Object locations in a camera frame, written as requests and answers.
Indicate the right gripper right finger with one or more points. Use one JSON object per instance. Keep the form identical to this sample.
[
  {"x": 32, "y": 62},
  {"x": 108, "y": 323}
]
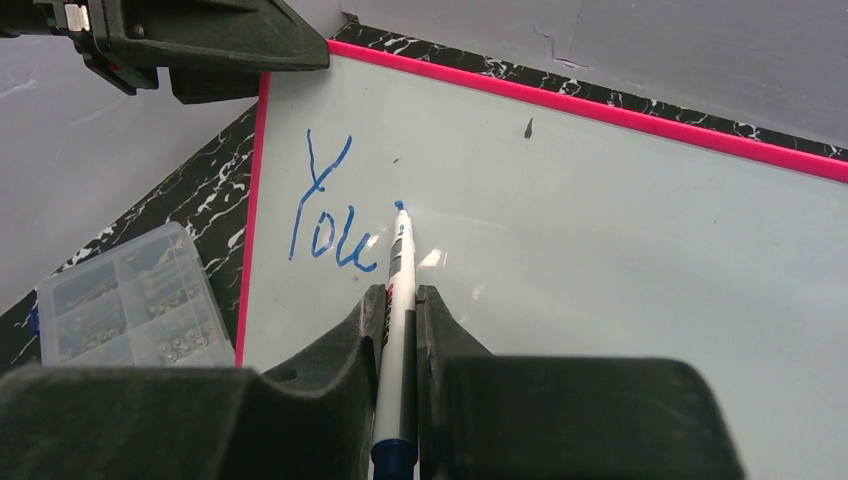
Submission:
[{"x": 489, "y": 416}]

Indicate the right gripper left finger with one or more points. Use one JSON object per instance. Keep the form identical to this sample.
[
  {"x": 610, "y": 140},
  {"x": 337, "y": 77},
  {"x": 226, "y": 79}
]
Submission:
[{"x": 310, "y": 417}]

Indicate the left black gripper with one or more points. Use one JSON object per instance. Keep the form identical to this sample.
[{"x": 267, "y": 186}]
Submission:
[{"x": 213, "y": 50}]

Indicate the white blue whiteboard marker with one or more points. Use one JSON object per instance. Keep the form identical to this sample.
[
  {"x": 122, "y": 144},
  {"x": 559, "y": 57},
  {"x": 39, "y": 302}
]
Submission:
[{"x": 394, "y": 450}]

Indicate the pink framed whiteboard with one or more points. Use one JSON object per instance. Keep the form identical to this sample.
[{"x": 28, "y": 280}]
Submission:
[{"x": 555, "y": 225}]

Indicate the clear plastic screw box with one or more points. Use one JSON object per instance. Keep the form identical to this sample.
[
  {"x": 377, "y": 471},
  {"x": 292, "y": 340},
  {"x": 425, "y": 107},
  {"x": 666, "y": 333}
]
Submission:
[{"x": 145, "y": 303}]

